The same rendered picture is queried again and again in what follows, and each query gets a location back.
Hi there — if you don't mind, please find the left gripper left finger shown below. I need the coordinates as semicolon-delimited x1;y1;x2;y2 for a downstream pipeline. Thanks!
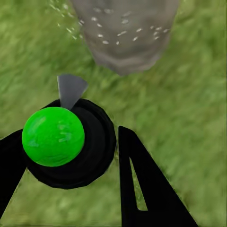
0;129;26;218

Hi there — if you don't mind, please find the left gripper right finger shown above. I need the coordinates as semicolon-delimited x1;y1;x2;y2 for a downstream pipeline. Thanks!
118;126;198;227

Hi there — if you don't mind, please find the pesticide atomizer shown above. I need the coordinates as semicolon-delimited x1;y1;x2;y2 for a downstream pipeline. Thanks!
22;73;118;190

